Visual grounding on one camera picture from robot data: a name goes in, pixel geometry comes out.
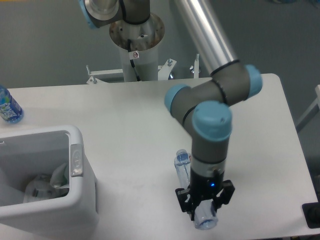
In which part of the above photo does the white metal bracket right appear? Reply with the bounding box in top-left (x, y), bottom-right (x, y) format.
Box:
top-left (157, 53), bottom-right (201, 81)

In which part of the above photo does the white metal bracket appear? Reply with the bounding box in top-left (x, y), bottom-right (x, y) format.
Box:
top-left (157, 53), bottom-right (201, 81)
top-left (86, 65), bottom-right (124, 85)

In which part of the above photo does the blue labelled water bottle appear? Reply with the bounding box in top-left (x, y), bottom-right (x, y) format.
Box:
top-left (0, 85), bottom-right (24, 124)

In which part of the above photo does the black clamp at table edge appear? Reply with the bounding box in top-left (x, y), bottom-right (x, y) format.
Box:
top-left (302, 202), bottom-right (320, 229)

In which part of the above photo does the white plastic wrapper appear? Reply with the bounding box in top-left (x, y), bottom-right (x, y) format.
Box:
top-left (49, 163), bottom-right (70, 189)

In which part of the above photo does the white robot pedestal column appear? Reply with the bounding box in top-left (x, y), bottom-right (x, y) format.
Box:
top-left (109, 13), bottom-right (165, 82)

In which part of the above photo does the white metal bracket left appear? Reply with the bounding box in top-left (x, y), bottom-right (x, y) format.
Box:
top-left (86, 65), bottom-right (124, 85)

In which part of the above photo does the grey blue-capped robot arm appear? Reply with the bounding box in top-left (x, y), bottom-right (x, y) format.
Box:
top-left (79, 0), bottom-right (263, 221)

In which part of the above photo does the white plastic trash can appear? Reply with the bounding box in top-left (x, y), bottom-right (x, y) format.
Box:
top-left (0, 125), bottom-right (99, 236)

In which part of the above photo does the white frame at right edge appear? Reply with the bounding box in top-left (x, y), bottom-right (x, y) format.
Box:
top-left (295, 84), bottom-right (320, 133)

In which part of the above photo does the black cable on pedestal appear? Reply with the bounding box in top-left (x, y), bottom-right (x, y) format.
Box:
top-left (126, 38), bottom-right (142, 82)

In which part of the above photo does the white trash in can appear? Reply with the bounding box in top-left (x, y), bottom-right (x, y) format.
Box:
top-left (23, 174), bottom-right (70, 203)

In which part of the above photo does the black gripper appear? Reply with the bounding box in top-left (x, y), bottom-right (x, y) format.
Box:
top-left (175, 169), bottom-right (235, 221)

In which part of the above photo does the clear crushed plastic bottle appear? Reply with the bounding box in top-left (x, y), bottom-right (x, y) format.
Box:
top-left (173, 149), bottom-right (218, 230)

